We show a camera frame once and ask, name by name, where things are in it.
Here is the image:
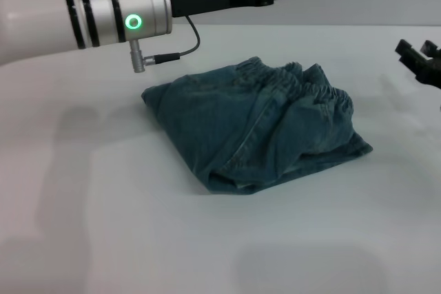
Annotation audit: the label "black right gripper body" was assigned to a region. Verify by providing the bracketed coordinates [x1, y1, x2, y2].
[413, 52, 441, 89]

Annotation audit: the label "blue denim shorts with cartoon print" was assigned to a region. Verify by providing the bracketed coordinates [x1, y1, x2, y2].
[141, 56, 374, 196]

